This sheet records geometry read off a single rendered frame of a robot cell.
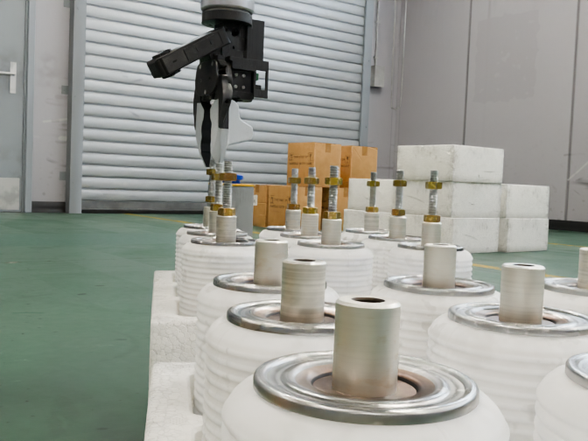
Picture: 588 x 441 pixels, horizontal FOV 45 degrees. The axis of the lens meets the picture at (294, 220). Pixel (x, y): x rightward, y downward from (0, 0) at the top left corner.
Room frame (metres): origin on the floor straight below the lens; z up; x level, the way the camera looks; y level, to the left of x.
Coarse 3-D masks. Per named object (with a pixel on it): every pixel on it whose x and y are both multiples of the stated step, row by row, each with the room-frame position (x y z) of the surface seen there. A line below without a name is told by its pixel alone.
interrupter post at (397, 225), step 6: (390, 216) 0.93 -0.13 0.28; (390, 222) 0.93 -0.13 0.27; (396, 222) 0.92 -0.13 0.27; (402, 222) 0.92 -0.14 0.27; (390, 228) 0.93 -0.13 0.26; (396, 228) 0.92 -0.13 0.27; (402, 228) 0.92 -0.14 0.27; (390, 234) 0.93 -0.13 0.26; (396, 234) 0.92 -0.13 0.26; (402, 234) 0.92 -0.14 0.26
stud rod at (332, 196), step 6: (336, 168) 0.79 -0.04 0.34; (330, 174) 0.79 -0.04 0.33; (336, 174) 0.79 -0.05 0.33; (330, 186) 0.79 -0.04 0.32; (336, 186) 0.79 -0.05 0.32; (330, 192) 0.79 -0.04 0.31; (336, 192) 0.79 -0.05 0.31; (330, 198) 0.79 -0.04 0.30; (336, 198) 0.79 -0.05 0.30; (330, 204) 0.79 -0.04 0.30; (336, 204) 0.80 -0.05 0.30; (330, 210) 0.79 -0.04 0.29; (336, 210) 0.79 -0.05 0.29
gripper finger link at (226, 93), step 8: (224, 80) 0.97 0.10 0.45; (216, 88) 0.98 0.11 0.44; (224, 88) 0.96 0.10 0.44; (232, 88) 0.97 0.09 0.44; (216, 96) 0.98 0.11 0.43; (224, 96) 0.96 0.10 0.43; (224, 104) 0.96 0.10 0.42; (224, 112) 0.96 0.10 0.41; (224, 120) 0.97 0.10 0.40; (224, 128) 0.97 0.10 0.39
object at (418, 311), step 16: (384, 288) 0.48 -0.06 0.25; (416, 304) 0.45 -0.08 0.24; (432, 304) 0.45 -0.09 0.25; (448, 304) 0.45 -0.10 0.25; (400, 320) 0.46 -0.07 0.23; (416, 320) 0.45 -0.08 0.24; (432, 320) 0.45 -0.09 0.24; (400, 336) 0.45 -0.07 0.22; (416, 336) 0.45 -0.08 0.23; (400, 352) 0.45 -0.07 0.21; (416, 352) 0.45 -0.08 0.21
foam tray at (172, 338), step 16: (160, 272) 1.04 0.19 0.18; (160, 288) 0.89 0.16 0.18; (176, 288) 0.93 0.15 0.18; (160, 304) 0.77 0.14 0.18; (176, 304) 0.79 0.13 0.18; (160, 320) 0.69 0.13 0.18; (176, 320) 0.69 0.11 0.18; (192, 320) 0.70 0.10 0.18; (160, 336) 0.69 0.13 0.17; (176, 336) 0.69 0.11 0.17; (192, 336) 0.69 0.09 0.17; (160, 352) 0.69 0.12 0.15; (176, 352) 0.69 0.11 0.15; (192, 352) 0.69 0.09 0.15
